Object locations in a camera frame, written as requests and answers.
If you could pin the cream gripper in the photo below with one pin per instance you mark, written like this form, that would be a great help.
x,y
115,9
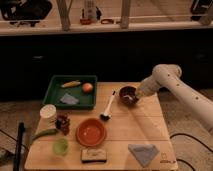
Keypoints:
x,y
138,94

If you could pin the silver metal fork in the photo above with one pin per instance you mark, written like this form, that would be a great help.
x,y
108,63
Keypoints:
x,y
128,97

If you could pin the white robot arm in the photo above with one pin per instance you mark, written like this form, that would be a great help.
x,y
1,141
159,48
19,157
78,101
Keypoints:
x,y
168,76

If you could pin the purple bowl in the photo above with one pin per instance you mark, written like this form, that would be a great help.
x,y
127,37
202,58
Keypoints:
x,y
128,90

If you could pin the orange bowl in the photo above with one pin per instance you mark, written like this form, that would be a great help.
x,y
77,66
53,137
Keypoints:
x,y
91,132

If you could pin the orange fruit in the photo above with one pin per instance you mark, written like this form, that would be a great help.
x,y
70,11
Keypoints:
x,y
87,87

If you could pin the blue grey cloth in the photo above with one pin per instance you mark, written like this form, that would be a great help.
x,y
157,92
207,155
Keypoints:
x,y
143,153

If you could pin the green plastic tray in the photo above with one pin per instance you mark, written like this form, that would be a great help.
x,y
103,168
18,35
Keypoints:
x,y
55,92

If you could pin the blue cloth in tray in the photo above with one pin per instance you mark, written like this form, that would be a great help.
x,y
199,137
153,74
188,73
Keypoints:
x,y
68,99

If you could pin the wooden block sponge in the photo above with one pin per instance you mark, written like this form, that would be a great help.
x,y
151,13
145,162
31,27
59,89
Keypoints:
x,y
93,155

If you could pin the dark red grape bunch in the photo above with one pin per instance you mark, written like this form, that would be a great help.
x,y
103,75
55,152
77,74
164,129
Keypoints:
x,y
62,123

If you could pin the white cup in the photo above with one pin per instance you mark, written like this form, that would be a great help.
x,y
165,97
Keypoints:
x,y
48,113

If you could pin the light green cup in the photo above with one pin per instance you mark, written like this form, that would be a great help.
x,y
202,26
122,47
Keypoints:
x,y
60,146

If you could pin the green pepper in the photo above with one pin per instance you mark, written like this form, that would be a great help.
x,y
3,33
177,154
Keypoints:
x,y
44,133

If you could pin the white bottle on ledge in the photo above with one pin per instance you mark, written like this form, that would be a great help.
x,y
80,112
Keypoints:
x,y
90,10

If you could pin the black pole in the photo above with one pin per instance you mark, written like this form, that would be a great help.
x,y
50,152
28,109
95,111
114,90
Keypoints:
x,y
16,162

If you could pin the black office chair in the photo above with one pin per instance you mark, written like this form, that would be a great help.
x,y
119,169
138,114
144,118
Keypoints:
x,y
30,12

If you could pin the orange ring object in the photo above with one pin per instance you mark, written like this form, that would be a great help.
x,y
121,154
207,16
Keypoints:
x,y
107,21

